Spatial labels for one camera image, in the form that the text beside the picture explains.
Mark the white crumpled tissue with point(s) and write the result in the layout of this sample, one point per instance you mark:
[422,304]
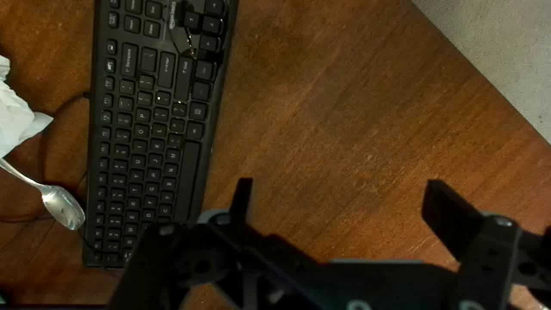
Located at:
[14,113]

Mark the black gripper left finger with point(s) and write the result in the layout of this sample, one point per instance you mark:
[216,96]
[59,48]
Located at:
[243,199]

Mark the black computer keyboard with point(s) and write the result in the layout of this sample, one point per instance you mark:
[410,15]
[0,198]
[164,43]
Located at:
[149,125]

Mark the metal spoon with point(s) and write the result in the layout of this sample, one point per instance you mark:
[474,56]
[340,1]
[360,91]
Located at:
[61,206]

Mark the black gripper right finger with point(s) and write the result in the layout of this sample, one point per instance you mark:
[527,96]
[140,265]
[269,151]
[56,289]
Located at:
[453,211]

